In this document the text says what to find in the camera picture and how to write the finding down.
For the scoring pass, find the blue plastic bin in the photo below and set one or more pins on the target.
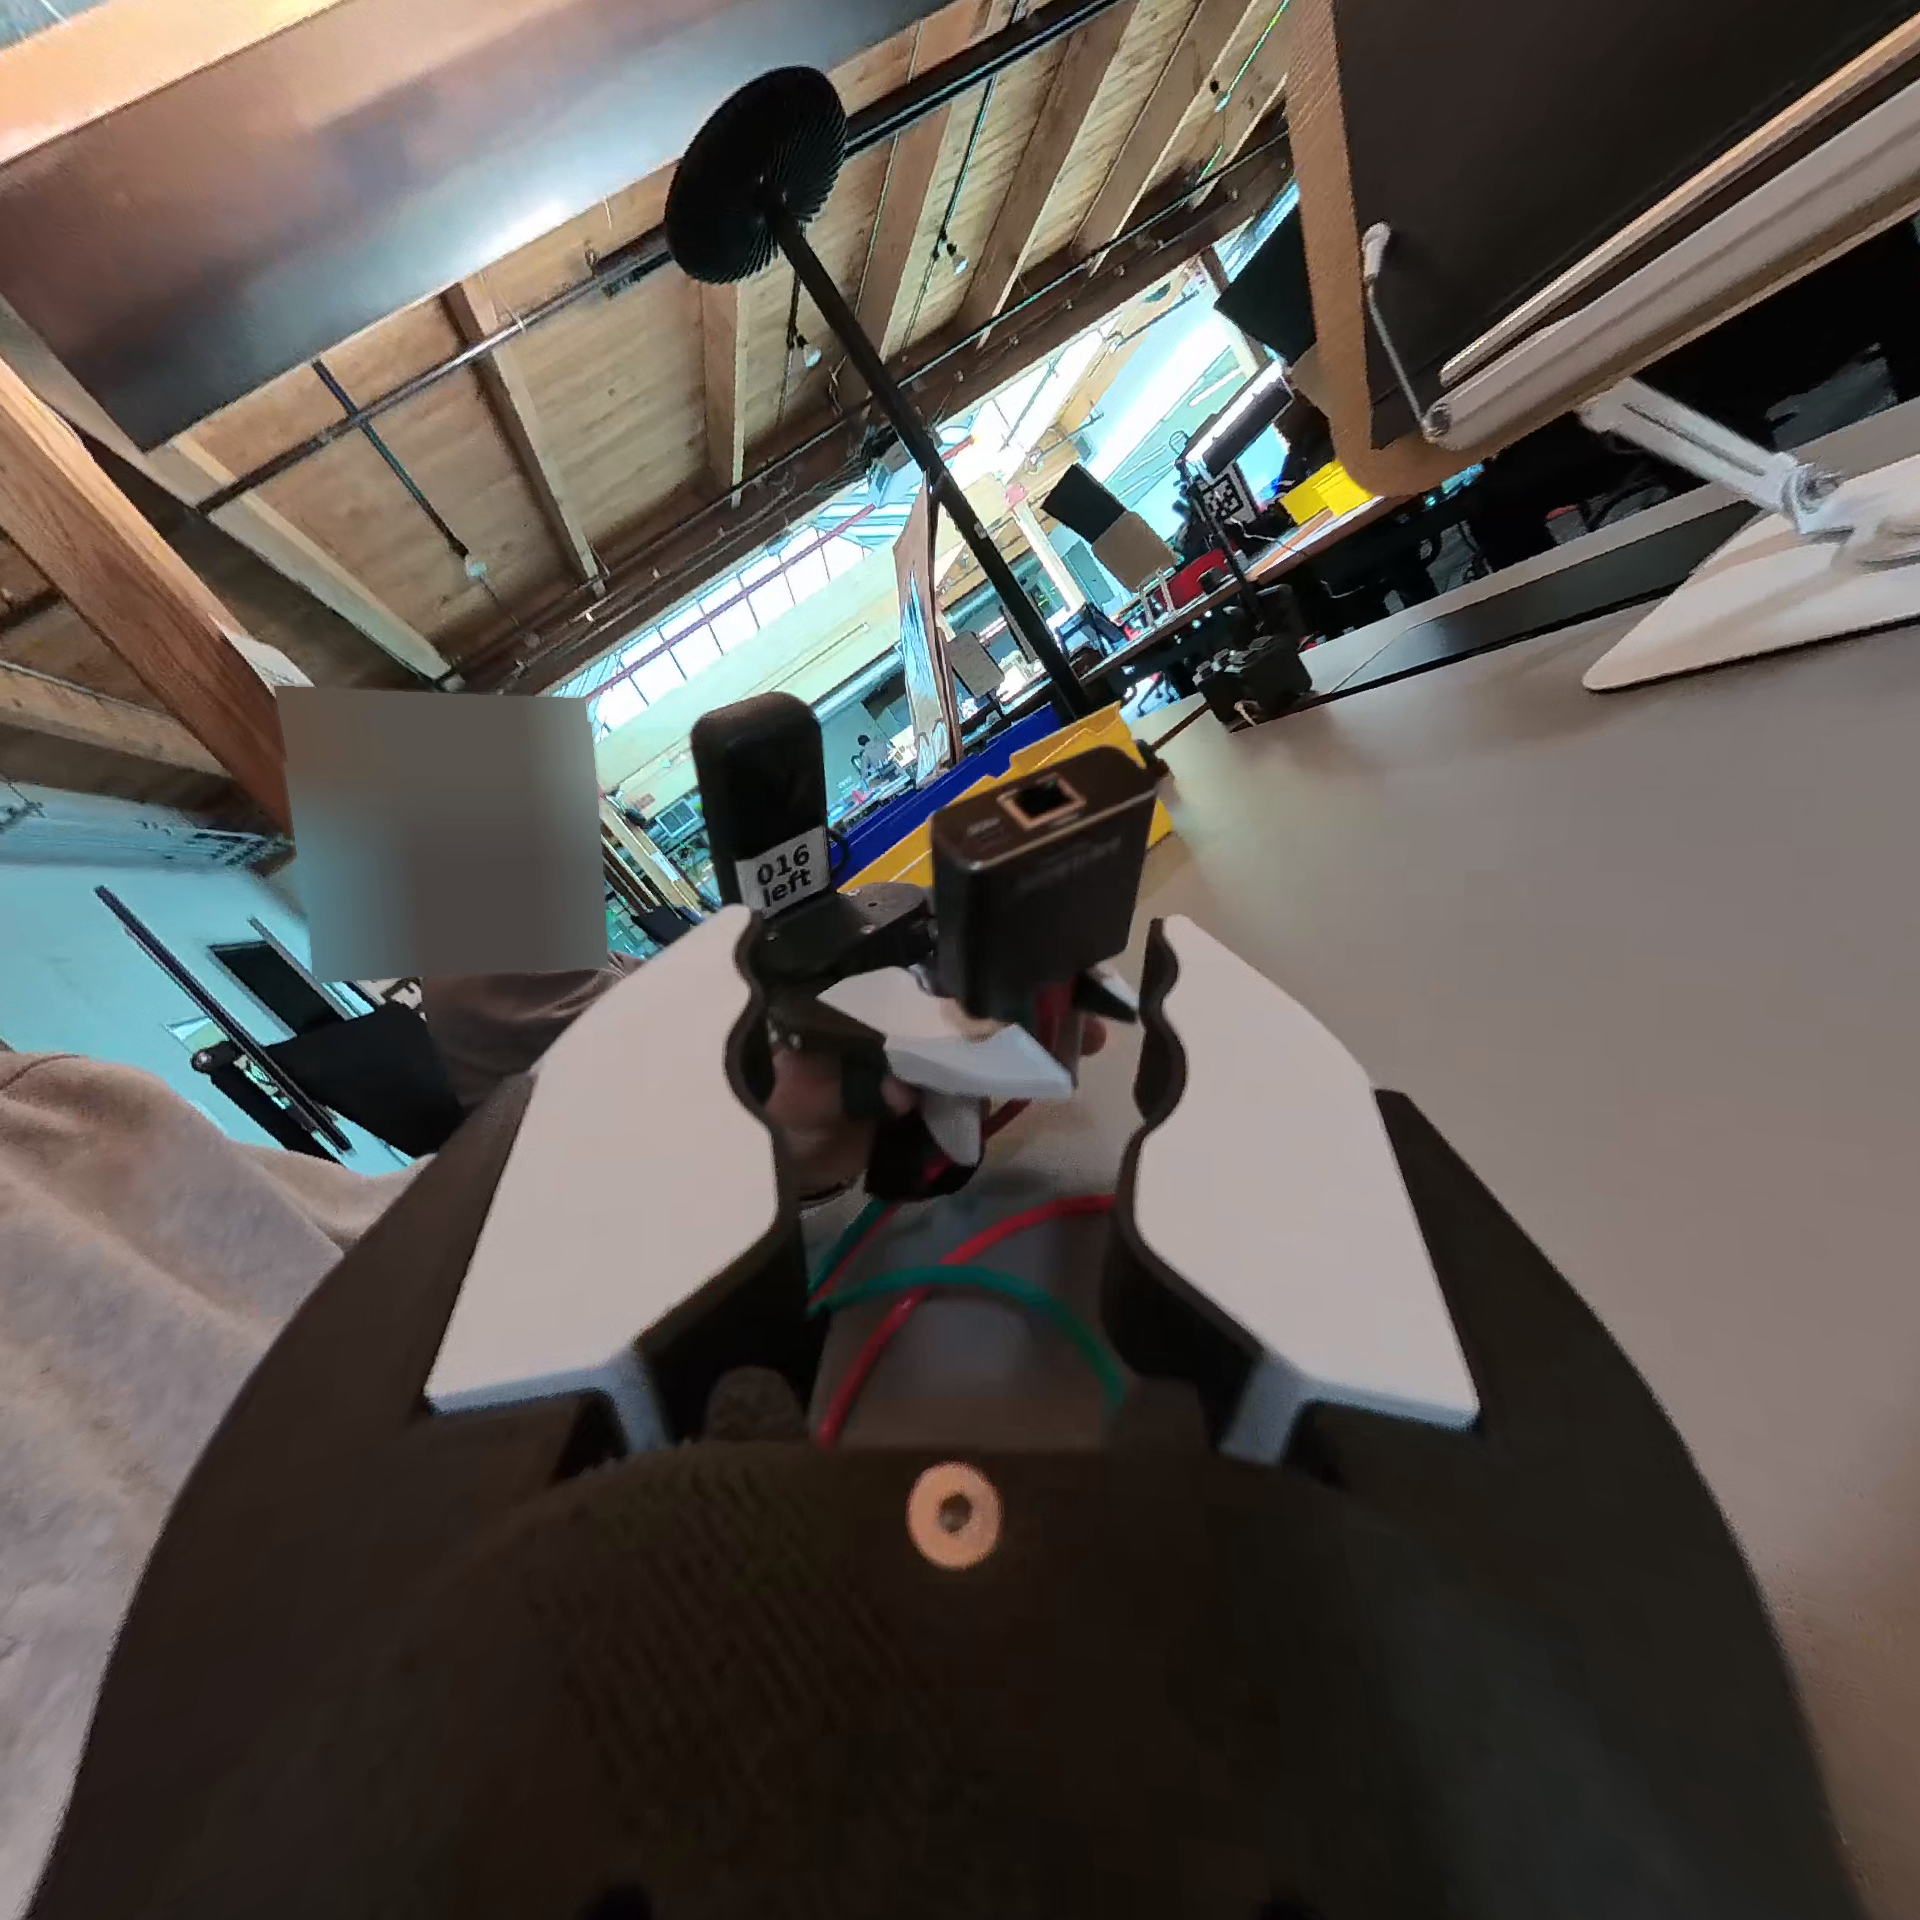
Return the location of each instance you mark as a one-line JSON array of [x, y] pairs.
[[975, 765]]

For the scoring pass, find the person's grey sweatshirt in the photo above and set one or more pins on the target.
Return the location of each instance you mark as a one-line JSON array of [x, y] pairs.
[[150, 1351]]

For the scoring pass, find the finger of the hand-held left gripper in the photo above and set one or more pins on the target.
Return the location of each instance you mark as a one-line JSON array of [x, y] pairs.
[[1106, 1003], [990, 1065]]

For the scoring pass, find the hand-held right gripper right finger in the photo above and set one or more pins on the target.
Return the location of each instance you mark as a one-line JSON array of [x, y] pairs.
[[1291, 1231]]

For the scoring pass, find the person's left hand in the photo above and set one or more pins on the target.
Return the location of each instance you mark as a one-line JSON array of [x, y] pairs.
[[818, 1119]]

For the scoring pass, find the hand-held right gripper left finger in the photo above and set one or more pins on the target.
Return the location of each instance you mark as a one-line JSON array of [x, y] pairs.
[[630, 1185]]

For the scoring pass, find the wooden beam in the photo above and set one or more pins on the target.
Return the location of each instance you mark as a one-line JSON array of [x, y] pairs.
[[104, 570]]

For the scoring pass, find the black ethernet adapter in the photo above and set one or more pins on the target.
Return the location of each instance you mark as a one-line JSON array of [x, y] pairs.
[[1050, 900]]

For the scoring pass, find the black pole clamp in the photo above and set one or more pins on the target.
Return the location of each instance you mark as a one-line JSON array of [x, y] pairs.
[[1260, 674]]

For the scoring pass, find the yellow plastic bin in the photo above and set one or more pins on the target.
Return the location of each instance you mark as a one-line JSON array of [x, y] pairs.
[[900, 862]]

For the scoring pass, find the black disc lamp pole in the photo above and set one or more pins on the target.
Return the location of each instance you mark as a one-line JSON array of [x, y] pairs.
[[758, 172]]

